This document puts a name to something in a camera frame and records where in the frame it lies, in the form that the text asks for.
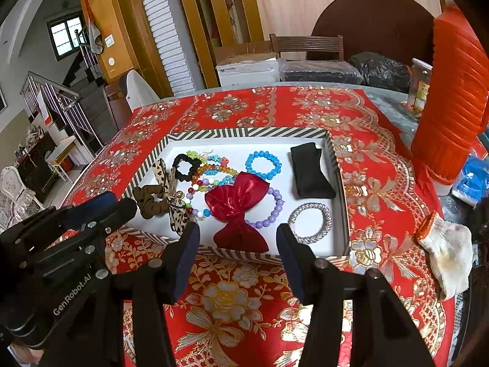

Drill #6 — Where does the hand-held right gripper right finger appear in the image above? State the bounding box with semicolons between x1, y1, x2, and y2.
276;222;436;367

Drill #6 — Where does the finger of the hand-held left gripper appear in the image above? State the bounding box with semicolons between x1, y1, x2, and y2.
38;198;138;262
23;191;117;245

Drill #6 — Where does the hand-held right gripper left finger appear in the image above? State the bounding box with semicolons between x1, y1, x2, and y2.
40;222;201;367

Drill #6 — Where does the multicolour round bead bracelet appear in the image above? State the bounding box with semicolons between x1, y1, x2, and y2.
185;176;215;220

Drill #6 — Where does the purple bead bracelet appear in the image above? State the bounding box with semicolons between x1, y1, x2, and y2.
244;185;285;230

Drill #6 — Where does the shiny red bow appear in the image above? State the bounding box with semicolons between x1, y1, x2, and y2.
204;172;270;253

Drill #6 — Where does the striped cardboard box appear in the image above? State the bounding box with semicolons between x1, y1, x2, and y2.
121;127;350;265

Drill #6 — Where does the pastel flower bead bracelet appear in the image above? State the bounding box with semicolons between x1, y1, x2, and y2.
193;151;232;167

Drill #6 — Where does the rainbow crystal bead bracelet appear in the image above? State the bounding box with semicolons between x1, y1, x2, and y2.
191;162;235;186

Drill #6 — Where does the blue bead bracelet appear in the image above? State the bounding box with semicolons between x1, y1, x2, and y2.
244;151;283;180

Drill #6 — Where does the brown scrunchie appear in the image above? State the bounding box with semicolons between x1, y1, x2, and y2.
132;184;172;220

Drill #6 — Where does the leopard print bow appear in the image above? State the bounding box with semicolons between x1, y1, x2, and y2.
151;158;192;238

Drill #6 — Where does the small white desk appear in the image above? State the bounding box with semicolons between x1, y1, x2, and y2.
45;135;77;184

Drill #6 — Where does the dark wooden cabinet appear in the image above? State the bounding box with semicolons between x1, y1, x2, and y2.
15;132;58;192

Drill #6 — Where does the black scrunchie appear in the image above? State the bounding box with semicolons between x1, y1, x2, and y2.
172;153;203;182

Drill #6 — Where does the white ornate chair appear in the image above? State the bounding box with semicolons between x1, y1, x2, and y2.
0;166;44;234

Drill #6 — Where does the black cloth pouch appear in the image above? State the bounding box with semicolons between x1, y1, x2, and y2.
289;142;334;199

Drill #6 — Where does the metal stair railing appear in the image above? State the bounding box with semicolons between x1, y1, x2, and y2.
21;72;104;161

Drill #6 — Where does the red floral tablecloth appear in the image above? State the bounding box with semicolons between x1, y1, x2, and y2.
63;84;459;367

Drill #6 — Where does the white covered chair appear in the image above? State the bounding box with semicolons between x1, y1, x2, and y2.
126;69;159;109

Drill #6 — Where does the white glove orange cuff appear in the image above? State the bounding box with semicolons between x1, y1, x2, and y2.
416;211;474;301

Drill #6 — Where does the grey hanging cloth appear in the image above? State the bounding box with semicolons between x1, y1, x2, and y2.
87;17;104;55

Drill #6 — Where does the window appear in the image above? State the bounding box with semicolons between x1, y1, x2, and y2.
46;12;85;62

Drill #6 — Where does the white louvered shutter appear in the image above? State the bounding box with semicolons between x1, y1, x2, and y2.
134;0;195;96

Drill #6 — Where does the white cardboard box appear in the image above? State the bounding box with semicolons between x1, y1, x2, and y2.
215;51;281;87

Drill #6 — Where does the black wrapped flat box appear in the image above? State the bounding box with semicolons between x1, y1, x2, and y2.
278;60;363;85

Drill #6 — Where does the blue plastic packet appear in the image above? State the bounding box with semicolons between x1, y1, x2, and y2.
453;153;489;207

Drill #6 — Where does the black plastic bag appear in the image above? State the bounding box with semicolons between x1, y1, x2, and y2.
347;51;411;88

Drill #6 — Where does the dark wooden chair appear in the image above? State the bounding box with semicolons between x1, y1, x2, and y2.
269;34;344;62

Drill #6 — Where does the clear plastic jar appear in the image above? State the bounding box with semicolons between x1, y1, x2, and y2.
406;58;434;113

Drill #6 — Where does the orange ribbed jug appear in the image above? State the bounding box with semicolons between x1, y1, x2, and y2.
410;0;489;186

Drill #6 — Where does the round brown table top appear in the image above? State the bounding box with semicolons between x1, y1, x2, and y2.
311;0;438;65

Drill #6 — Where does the silver crystal bracelet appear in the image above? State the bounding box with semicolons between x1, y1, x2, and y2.
287;203;332;244

